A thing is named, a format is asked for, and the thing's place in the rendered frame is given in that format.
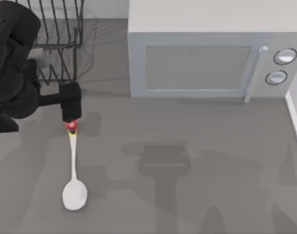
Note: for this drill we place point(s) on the white spoon with red end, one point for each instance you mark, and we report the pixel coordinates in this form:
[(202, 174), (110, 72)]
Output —
[(74, 192)]

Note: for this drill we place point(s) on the pale grey rounded box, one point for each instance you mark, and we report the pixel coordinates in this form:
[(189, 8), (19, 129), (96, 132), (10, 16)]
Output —
[(42, 61)]

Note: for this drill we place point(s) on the microwave oven door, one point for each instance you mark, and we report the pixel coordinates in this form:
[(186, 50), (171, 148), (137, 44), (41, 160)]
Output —
[(197, 69)]

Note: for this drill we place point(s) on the pale grey microwave oven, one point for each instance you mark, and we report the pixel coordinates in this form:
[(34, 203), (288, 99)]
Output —
[(199, 48)]

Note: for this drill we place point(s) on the round microwave knob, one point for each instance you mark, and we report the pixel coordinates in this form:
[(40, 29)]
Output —
[(284, 56), (276, 77)]

